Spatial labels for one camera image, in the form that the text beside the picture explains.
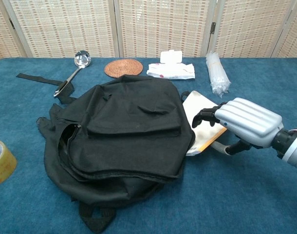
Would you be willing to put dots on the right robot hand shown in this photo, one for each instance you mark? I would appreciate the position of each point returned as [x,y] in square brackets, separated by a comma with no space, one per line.
[250,119]

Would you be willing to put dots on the white and yellow booklet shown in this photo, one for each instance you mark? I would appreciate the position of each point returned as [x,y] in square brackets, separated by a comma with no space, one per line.
[207,136]

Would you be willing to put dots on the black backpack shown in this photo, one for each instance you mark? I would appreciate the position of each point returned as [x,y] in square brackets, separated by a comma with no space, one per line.
[126,122]

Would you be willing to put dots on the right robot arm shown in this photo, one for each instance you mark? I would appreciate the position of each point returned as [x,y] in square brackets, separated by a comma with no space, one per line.
[294,151]

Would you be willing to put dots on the bundle of clear straws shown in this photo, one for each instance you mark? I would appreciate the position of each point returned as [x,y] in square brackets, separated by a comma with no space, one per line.
[217,75]

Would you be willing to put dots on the blue table cloth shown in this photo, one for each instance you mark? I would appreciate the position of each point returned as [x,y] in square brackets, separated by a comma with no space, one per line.
[236,195]

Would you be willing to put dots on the white wet wipes pack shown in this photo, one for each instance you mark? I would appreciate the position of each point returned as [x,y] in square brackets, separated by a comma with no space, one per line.
[172,70]

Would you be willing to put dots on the round woven coaster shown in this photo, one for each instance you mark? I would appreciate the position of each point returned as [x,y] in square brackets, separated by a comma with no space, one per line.
[121,68]

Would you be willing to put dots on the metal ladle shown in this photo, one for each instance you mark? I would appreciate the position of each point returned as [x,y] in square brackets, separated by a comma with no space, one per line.
[82,59]

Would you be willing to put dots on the woven folding screen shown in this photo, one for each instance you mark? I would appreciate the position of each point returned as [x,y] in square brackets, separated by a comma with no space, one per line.
[65,29]

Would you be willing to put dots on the yellow tape roll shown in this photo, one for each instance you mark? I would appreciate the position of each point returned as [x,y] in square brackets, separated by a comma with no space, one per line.
[5,168]

